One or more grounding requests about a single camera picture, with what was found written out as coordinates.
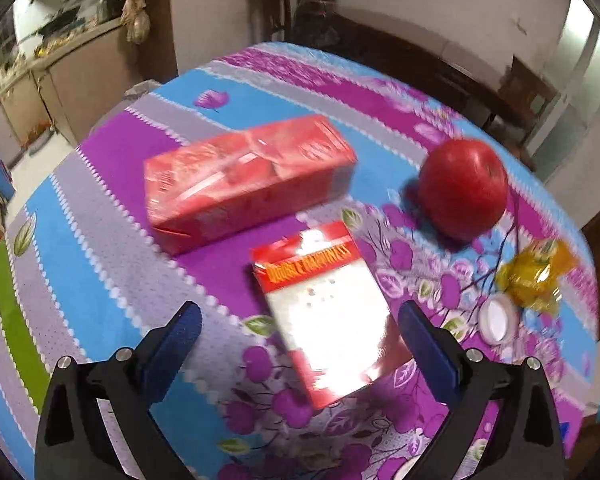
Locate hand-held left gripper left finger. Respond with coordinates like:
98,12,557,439
34,300,203,480

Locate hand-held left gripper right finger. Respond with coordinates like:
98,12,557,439
398,301,567,480

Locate red white cigarette pack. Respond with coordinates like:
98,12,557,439
250,220,413,410

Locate white bottle cap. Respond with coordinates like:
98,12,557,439
479,294,521,345

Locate floral striped tablecloth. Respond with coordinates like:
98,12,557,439
0,42,600,480

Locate yellow plastic wrapper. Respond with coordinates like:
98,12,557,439
495,239,581,316

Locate red apple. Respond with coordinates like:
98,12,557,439
418,138,509,241

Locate long red carton box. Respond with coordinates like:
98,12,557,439
144,114,357,256

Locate blue container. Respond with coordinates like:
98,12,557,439
0,157,16,201

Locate wooden chair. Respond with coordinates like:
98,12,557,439
250,0,293,43
495,55,561,151

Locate kitchen counter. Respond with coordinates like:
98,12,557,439
0,10,131,161

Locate frosted glass door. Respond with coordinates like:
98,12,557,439
525,0,600,181

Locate hanging mesh bag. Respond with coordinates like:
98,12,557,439
122,0,153,46

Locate metal kettle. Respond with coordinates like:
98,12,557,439
97,0,126,21

